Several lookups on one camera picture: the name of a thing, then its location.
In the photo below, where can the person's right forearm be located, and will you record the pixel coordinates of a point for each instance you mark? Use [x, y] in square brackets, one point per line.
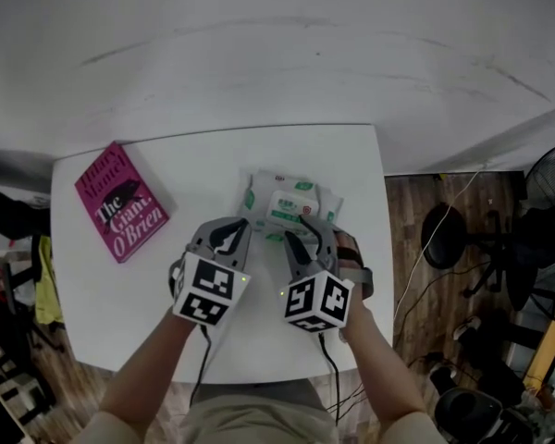
[384, 377]

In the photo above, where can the yellow cloth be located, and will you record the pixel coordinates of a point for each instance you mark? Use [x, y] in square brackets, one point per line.
[48, 285]

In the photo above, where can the person's right hand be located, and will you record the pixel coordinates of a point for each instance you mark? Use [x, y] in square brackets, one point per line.
[349, 250]

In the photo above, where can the person's beige clothing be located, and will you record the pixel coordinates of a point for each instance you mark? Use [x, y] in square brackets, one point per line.
[259, 414]

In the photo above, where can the black round appliance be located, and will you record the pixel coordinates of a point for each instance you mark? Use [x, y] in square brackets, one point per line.
[467, 414]

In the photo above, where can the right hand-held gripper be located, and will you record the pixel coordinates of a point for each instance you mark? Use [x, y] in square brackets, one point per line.
[316, 301]

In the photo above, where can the yellow frame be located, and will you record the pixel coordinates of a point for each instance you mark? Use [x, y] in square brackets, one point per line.
[552, 340]

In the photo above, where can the black office chair base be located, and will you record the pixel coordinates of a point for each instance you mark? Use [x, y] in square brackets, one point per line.
[495, 257]

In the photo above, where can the black standing fan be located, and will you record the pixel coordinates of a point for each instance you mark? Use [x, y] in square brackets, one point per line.
[550, 178]

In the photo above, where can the black round stool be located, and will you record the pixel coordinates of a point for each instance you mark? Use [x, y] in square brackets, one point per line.
[444, 236]

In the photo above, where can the white wet wipes pack lid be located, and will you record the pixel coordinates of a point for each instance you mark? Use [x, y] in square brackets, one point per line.
[290, 207]

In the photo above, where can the white green wet wipes pack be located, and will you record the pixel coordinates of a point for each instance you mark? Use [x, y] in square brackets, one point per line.
[259, 192]

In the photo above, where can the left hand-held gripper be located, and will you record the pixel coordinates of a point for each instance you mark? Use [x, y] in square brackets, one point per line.
[203, 289]

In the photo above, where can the magenta paperback book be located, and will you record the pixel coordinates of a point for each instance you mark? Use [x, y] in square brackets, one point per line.
[120, 201]

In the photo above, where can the person's left forearm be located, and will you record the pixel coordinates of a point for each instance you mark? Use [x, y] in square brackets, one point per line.
[143, 377]

